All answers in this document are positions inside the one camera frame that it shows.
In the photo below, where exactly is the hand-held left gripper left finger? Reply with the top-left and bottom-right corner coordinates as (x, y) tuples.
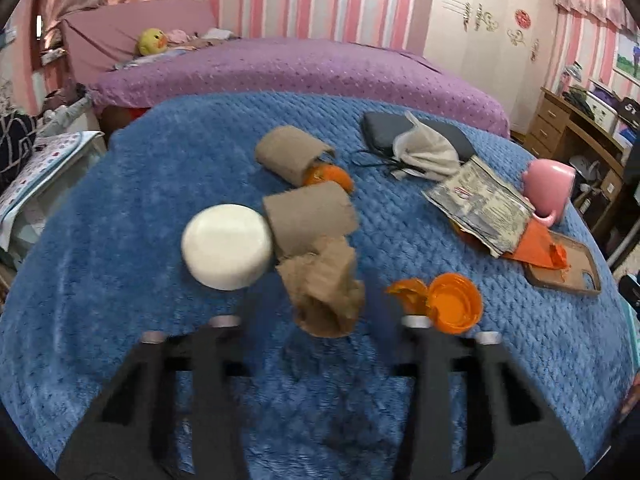
(56, 315), (251, 480)

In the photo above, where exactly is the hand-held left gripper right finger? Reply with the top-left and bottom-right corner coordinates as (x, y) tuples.
(392, 315), (586, 480)

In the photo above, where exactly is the orange plastic lid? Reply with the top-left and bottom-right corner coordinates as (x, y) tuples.
(385, 273), (485, 335)

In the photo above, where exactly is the orange packet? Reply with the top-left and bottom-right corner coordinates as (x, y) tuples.
(452, 217), (571, 272)

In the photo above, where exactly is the silver printed foil packet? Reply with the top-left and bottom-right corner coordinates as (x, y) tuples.
(421, 155), (537, 259)

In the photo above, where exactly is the beige phone case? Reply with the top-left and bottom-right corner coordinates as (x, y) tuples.
(523, 230), (603, 297)

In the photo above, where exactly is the orange fruit piece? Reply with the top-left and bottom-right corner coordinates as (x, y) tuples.
(302, 160), (353, 193)

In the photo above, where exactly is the grey white cloth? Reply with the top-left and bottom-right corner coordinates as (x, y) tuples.
(391, 111), (462, 182)

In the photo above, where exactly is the pink cup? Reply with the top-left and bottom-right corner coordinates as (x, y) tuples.
(522, 158), (577, 228)

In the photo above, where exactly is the brown fibre tube with orange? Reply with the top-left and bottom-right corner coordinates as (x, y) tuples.
(255, 126), (337, 186)

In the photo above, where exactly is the black phone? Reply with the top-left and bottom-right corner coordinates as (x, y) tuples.
(361, 111), (476, 161)

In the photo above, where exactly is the dotted white cloth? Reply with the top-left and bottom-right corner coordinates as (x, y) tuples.
(0, 130), (108, 241)

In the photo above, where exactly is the wooden desk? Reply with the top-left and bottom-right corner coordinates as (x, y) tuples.
(525, 85), (640, 211)

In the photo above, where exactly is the black patterned bag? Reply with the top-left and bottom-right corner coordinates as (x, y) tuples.
(0, 112), (38, 191)

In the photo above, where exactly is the cream wardrobe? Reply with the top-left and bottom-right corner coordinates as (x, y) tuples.
(422, 0), (558, 133)

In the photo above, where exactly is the purple dotted bed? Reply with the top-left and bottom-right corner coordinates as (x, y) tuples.
(86, 36), (511, 138)

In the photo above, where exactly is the white storage box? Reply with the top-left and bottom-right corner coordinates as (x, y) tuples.
(585, 80), (630, 133)

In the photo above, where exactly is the yellow duck plush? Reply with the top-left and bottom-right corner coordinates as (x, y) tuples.
(138, 28), (168, 57)

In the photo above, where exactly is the black printed box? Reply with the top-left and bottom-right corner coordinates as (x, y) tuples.
(617, 97), (640, 127)

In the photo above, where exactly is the pink covered headboard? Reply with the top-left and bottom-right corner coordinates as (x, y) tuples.
(60, 0), (221, 86)

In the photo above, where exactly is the small framed couple picture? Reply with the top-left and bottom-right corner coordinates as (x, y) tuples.
(615, 30), (640, 86)

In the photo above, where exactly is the black cable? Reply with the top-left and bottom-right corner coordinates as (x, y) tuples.
(350, 152), (426, 177)

